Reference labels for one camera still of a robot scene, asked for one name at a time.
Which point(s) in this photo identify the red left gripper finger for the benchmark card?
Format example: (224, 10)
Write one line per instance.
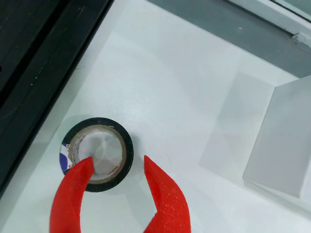
(70, 194)

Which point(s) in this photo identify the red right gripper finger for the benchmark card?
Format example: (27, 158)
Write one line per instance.
(170, 206)

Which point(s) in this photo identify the black tape roll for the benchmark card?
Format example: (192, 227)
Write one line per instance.
(127, 148)

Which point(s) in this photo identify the white cardboard bin box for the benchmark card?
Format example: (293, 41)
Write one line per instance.
(281, 136)

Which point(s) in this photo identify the black aluminium profile rail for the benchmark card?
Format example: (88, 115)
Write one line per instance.
(36, 48)

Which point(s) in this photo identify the glass partition with rail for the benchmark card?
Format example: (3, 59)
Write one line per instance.
(279, 14)

